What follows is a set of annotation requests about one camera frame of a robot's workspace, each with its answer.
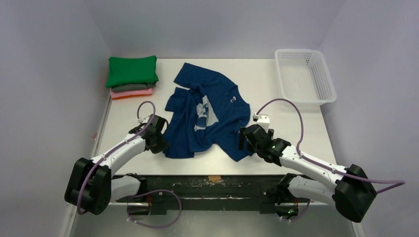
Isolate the blue t-shirt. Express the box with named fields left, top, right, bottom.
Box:
left=164, top=63, right=252, bottom=161

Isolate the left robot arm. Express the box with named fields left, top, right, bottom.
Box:
left=64, top=115, right=168, bottom=215

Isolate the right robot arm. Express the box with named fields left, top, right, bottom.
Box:
left=239, top=124, right=377, bottom=223

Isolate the orange folded t-shirt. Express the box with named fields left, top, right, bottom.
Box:
left=111, top=94, right=151, bottom=100

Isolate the grey folded t-shirt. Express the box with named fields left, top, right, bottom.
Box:
left=111, top=83, right=156, bottom=93

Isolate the brown tape piece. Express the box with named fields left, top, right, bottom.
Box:
left=208, top=175, right=222, bottom=182

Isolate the pink folded t-shirt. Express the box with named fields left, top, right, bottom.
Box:
left=110, top=88, right=153, bottom=97

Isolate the green folded t-shirt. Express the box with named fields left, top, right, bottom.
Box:
left=106, top=55, right=159, bottom=88

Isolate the white plastic basket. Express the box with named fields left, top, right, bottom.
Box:
left=274, top=49, right=337, bottom=106

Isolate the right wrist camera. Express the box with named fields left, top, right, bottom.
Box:
left=252, top=113, right=270, bottom=132

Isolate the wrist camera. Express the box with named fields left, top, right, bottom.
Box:
left=137, top=114, right=155, bottom=124
left=252, top=113, right=270, bottom=132

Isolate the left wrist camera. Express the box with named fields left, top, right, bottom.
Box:
left=137, top=114, right=155, bottom=124

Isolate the aluminium table frame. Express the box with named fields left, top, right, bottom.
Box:
left=58, top=95, right=112, bottom=237

